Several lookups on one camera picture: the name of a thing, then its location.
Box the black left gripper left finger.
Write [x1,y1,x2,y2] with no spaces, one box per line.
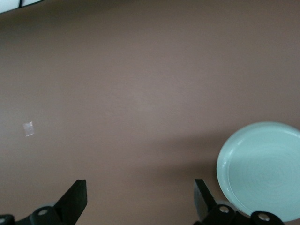
[0,179,88,225]

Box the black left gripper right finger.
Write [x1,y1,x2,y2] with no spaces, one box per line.
[194,179,285,225]

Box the pale green round plate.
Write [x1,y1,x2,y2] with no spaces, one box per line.
[216,121,300,223]

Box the black short cable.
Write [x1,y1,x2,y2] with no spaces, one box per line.
[18,0,42,8]

